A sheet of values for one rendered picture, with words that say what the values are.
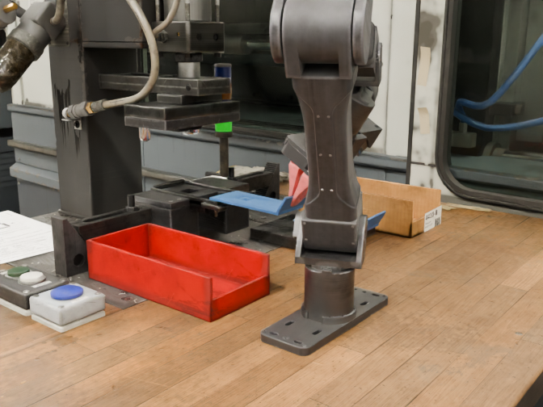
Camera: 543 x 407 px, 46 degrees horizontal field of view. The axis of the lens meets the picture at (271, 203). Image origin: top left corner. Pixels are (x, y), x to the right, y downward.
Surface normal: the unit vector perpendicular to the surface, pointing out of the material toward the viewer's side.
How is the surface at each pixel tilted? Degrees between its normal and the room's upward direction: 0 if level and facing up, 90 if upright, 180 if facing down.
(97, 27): 90
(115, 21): 90
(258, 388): 0
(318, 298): 90
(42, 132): 90
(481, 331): 0
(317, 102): 117
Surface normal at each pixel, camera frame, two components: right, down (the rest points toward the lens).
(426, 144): -0.66, 0.18
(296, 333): 0.00, -0.97
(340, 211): -0.22, 0.65
